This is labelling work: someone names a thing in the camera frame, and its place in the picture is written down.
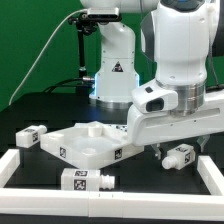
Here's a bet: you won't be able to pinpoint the black cables at base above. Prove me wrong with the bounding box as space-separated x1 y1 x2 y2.
43 76 96 94

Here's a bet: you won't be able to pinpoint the white square tabletop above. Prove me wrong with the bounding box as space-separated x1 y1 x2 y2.
40 121 144 169

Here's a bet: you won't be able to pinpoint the white fiducial tag sheet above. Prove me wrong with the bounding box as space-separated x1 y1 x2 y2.
110 124 127 132

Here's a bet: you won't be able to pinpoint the white obstacle fence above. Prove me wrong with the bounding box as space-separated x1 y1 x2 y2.
0 149 224 221

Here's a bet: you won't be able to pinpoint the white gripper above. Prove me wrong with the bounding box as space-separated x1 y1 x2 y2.
127 98 224 160

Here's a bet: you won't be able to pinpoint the background camera on stand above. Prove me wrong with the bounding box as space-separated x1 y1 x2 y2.
68 12 121 96

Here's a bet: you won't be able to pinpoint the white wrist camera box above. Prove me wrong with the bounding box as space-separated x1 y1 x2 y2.
132 81 178 113

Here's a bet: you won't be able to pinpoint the white camera cable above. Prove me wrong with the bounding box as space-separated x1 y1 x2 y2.
8 8 88 106

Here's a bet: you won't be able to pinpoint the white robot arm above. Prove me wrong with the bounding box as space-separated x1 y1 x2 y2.
81 0 224 146

